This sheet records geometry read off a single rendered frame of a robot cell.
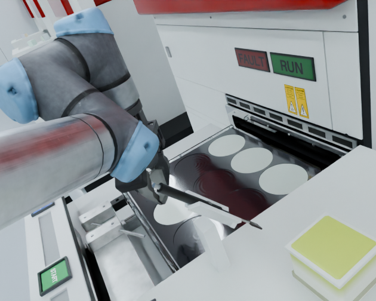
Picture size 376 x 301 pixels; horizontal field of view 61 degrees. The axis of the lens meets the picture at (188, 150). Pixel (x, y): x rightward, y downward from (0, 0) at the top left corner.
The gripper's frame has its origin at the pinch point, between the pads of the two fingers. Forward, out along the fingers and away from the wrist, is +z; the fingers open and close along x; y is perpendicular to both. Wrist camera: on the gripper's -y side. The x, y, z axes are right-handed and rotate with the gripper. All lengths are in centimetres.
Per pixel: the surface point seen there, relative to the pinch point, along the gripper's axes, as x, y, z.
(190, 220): -3.6, 1.1, 7.4
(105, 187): 28.1, 32.5, 15.3
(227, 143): -13.5, 27.2, 7.4
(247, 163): -17.6, 15.7, 7.4
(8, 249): 167, 107, 97
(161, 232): 2.5, -0.5, 7.3
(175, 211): -0.1, 4.7, 7.4
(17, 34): 414, 679, -3
